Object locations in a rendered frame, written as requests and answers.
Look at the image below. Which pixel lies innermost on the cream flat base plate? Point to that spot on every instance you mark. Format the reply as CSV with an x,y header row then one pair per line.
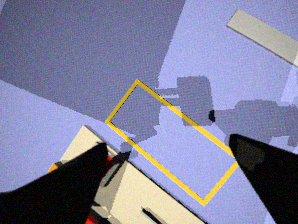
x,y
126,195

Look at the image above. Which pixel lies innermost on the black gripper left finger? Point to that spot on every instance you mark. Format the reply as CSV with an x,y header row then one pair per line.
x,y
64,195

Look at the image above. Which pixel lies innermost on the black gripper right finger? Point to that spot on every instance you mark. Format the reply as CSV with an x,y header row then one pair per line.
x,y
273,174

